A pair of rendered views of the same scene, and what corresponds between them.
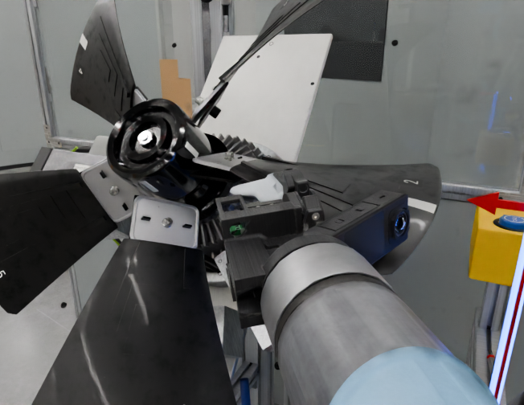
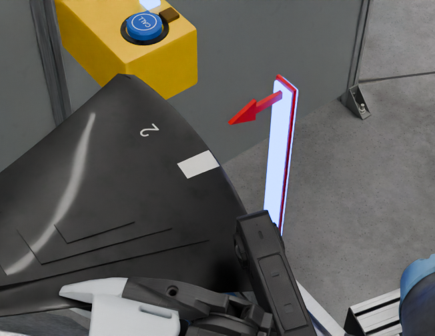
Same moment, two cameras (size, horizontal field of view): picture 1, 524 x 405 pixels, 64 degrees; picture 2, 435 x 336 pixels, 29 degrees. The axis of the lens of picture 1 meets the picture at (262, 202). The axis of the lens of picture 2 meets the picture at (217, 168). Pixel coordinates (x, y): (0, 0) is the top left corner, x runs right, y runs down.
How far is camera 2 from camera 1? 0.49 m
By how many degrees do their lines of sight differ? 59
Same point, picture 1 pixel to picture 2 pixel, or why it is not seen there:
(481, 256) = not seen: hidden behind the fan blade
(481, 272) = not seen: hidden behind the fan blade
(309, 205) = (259, 319)
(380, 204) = (277, 250)
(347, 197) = (145, 223)
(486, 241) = (138, 71)
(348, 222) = (297, 303)
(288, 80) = not seen: outside the picture
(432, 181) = (163, 110)
